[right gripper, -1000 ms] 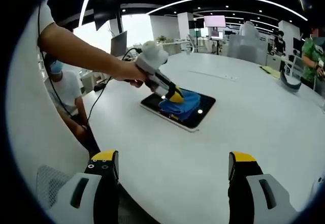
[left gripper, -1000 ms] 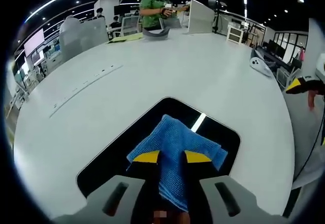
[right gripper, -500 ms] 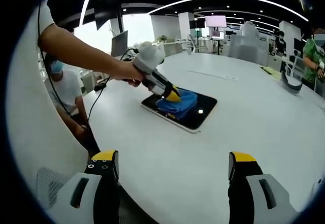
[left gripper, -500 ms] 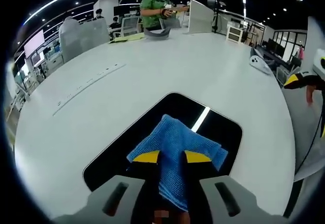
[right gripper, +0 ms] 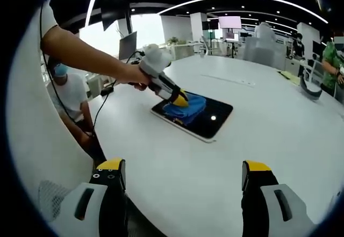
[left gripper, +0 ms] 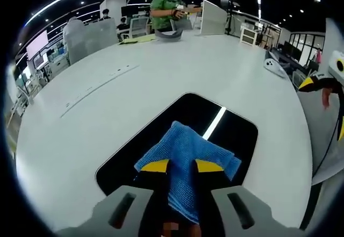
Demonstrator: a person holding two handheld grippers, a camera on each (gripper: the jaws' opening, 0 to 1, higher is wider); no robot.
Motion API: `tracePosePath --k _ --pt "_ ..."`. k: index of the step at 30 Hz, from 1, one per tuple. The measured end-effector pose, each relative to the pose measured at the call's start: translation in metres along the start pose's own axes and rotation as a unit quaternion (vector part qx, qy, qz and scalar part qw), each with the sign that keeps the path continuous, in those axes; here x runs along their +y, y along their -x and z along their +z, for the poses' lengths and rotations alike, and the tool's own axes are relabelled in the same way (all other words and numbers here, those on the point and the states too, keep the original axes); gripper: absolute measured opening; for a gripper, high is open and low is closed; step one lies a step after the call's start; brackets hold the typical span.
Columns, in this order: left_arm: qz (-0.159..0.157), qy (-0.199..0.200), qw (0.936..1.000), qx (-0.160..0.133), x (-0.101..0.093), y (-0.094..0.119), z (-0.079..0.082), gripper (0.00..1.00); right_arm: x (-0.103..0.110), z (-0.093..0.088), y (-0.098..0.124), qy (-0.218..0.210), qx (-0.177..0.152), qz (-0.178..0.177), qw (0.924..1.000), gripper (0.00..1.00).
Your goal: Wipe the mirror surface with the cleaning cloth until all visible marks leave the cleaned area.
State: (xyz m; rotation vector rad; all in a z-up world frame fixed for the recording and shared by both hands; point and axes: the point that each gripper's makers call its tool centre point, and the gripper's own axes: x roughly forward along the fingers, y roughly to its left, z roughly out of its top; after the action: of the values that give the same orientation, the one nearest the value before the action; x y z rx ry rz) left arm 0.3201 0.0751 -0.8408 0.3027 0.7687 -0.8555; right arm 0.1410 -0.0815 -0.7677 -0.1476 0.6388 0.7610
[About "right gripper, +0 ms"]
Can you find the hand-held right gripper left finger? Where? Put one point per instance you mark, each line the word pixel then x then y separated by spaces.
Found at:
pixel 113 207

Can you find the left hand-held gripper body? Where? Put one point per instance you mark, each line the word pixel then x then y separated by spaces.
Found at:
pixel 156 59

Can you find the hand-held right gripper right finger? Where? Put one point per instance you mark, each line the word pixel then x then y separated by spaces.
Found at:
pixel 255 207

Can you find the blue cleaning cloth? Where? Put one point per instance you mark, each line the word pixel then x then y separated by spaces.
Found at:
pixel 193 105

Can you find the person's left hand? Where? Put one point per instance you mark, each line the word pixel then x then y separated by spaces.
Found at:
pixel 135 77

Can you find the green potted plant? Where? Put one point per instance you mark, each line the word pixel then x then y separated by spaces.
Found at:
pixel 173 40

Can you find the black computer monitor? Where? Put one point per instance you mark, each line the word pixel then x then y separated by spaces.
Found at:
pixel 128 46

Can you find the black power adapter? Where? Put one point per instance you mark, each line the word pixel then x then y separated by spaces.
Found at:
pixel 106 91

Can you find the grey office chair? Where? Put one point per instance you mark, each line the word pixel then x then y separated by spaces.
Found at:
pixel 53 199

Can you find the black hanging panel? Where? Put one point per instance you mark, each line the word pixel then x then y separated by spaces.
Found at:
pixel 115 8

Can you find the pink display screen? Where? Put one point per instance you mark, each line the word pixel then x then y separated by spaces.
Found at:
pixel 229 22

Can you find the grey partition screen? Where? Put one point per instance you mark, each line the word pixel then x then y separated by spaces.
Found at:
pixel 264 54

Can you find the person's white shirt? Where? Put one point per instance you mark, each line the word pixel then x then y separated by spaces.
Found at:
pixel 35 126

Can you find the yellow papers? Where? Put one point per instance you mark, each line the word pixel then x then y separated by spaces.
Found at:
pixel 291 79

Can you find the white office chair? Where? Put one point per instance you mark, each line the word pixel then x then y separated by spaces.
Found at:
pixel 313 71

